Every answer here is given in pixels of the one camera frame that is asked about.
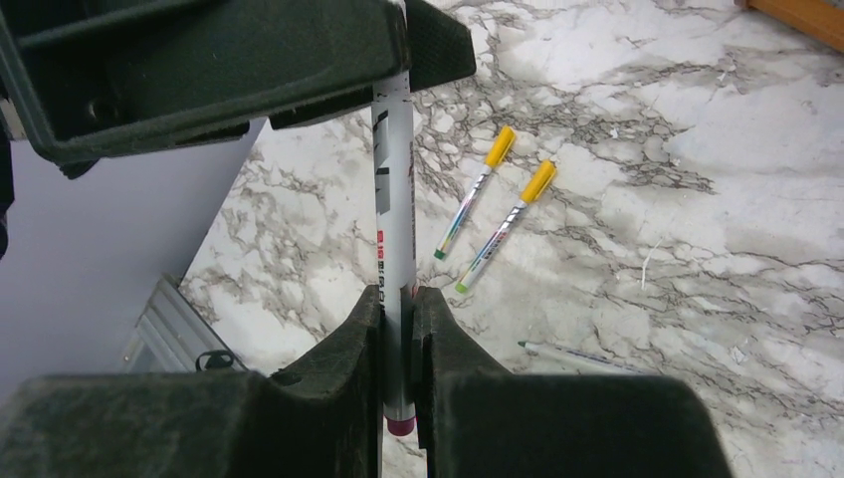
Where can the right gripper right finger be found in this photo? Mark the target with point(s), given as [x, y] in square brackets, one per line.
[477, 419]

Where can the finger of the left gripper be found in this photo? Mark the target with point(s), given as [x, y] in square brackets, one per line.
[441, 52]
[96, 79]

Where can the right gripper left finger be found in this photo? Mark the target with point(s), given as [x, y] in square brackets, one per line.
[318, 417]

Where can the grey pen purple end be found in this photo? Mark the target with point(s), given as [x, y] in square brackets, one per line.
[392, 129]

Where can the grey pen green end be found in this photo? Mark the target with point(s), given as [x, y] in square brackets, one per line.
[576, 361]

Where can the grey pen teal end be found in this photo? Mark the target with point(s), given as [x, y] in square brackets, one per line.
[539, 182]

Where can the orange wooden shelf rack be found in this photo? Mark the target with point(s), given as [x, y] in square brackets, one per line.
[821, 20]

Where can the aluminium frame rail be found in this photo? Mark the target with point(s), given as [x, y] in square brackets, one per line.
[170, 336]

